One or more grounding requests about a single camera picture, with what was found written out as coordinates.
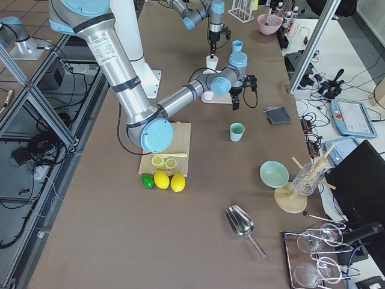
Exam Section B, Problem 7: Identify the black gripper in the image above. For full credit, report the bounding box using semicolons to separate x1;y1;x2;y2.
208;24;231;58
230;75;257;110

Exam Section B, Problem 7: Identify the cream white cup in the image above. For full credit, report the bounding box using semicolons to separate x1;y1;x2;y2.
206;55;218;70

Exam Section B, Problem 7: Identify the pink cup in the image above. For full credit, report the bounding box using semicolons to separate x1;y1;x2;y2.
202;90;214;102

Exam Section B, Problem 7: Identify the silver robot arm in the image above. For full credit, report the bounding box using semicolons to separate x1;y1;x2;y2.
49;1;248;153
166;0;231;59

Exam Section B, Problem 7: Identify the cream rabbit tray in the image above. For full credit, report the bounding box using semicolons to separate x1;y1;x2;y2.
201;69;234;104

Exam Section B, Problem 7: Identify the wine glass rack tray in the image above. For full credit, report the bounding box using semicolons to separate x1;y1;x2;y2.
283;220;375;288

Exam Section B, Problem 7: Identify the blue cup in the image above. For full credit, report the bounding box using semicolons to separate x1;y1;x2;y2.
232;40;244;53

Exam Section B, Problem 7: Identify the green cup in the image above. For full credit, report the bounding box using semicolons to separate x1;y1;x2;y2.
229;122;245;142

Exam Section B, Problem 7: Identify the grey folded cloth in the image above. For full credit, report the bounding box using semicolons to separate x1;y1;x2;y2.
264;106;292;125

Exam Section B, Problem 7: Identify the metal muddler tool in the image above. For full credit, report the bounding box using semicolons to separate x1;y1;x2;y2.
265;8;272;26

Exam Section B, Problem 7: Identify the pink bowl with ice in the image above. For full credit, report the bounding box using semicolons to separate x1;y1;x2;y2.
257;14;283;35

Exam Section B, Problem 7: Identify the wooden cutting board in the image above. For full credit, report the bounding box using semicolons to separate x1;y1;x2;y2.
138;122;191;177

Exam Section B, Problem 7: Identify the yellow plastic knife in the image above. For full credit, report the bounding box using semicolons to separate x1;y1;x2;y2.
158;153;188;158

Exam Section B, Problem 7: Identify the green bowl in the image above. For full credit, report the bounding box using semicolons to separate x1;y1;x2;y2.
260;161;289;188

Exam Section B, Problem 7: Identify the lemon slice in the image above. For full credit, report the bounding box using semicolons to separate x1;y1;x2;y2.
151;155;165;169
165;158;177;169

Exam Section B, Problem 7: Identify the black handheld gripper controller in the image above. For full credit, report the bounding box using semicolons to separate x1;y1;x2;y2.
318;69;345;99

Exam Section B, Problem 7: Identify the whole yellow lemon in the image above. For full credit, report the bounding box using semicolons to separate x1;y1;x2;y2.
171;173;186;193
153;170;170;190

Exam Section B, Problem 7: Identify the clear glass on stand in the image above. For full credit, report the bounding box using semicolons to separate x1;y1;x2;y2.
292;163;324;196

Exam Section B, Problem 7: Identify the wooden cup stand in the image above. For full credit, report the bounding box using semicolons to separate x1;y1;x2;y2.
274;144;336;214

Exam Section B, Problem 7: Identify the blue teach pendant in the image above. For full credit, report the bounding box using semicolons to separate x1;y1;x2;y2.
324;136;360;166
330;99;378;138

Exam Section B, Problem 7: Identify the green lime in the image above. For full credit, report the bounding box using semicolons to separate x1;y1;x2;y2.
141;175;155;188

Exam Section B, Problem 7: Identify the metal scoop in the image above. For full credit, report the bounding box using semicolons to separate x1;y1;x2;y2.
224;205;266;258

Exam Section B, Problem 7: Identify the black computer monitor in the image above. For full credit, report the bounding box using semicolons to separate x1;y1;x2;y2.
326;140;384;224

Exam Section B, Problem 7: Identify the aluminium frame post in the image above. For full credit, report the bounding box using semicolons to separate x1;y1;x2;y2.
288;0;340;96

